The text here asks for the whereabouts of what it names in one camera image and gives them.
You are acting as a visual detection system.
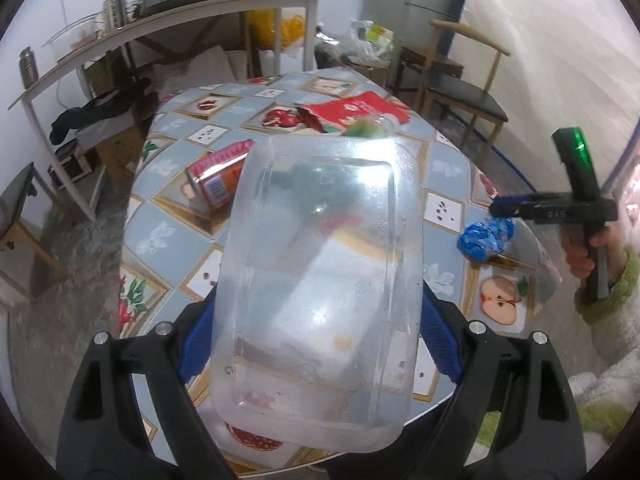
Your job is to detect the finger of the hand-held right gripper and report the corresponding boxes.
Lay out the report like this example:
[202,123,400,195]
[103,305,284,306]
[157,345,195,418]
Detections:
[489,194,557,221]

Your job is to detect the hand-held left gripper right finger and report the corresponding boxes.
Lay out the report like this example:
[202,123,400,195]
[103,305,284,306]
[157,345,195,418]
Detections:
[400,285,587,480]

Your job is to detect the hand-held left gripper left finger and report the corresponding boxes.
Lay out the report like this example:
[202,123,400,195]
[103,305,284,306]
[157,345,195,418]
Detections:
[56,300,236,480]

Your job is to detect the blue plastic bag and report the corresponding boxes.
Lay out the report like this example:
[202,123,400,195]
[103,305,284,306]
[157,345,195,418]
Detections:
[456,216,564,337]

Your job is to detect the clear plastic tray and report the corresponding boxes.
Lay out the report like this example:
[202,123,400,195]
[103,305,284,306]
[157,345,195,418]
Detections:
[208,134,427,452]

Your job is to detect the green labelled plastic bottle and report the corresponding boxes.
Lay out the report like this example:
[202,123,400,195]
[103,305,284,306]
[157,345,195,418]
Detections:
[344,115,397,139]

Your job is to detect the person's right forearm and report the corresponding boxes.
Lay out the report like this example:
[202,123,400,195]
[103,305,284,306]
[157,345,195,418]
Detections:
[574,247,640,377]

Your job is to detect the person's right hand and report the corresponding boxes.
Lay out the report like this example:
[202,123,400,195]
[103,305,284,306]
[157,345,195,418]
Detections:
[560,222,629,281]

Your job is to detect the wooden chair with black seat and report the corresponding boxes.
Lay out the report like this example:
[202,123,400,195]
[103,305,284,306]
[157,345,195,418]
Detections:
[0,161,72,307]
[416,19,512,149]

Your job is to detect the white mattress with blue edge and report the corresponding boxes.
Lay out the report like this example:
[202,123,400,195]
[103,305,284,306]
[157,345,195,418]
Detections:
[446,0,640,197]

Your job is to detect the fruit print tablecloth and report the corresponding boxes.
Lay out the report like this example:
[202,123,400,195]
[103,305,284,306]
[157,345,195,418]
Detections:
[117,66,552,464]

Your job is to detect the fluffy white green jacket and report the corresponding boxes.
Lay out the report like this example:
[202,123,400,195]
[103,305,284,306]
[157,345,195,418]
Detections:
[475,370,640,457]

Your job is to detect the dark wooden stool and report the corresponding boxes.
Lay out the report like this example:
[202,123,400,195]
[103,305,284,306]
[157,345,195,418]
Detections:
[396,45,464,97]

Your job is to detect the red carton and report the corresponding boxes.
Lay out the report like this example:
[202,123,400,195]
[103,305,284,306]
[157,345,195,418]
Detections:
[185,139,257,219]

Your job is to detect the red snack packet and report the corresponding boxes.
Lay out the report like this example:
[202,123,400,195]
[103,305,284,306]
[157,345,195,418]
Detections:
[297,91,412,136]

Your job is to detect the white plastic bag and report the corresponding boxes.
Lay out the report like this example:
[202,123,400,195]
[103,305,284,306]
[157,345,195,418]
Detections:
[349,19,397,59]

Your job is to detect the crumpled clear plastic bag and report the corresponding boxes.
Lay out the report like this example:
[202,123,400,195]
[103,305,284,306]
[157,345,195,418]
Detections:
[315,31,362,62]

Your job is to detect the black clothes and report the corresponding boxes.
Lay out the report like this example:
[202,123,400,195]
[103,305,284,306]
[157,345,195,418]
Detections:
[49,77,154,144]

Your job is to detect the white cloth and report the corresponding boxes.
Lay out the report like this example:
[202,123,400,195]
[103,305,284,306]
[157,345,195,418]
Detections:
[151,45,249,97]

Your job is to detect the brown cardboard box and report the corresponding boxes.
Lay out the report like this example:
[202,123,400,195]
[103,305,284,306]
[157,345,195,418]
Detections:
[81,57,134,97]

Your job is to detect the yellow plastic bag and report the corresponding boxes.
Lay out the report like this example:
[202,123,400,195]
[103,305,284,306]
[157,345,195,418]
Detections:
[246,7,307,54]

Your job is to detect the steel thermos bottle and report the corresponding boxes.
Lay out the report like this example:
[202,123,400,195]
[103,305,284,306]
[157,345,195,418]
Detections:
[19,47,40,89]

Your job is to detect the clear plastic bowl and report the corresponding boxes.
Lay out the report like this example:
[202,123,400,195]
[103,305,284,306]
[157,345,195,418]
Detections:
[42,15,102,59]

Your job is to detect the steel cup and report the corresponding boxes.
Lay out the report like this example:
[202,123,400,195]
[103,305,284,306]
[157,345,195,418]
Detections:
[102,0,129,29]

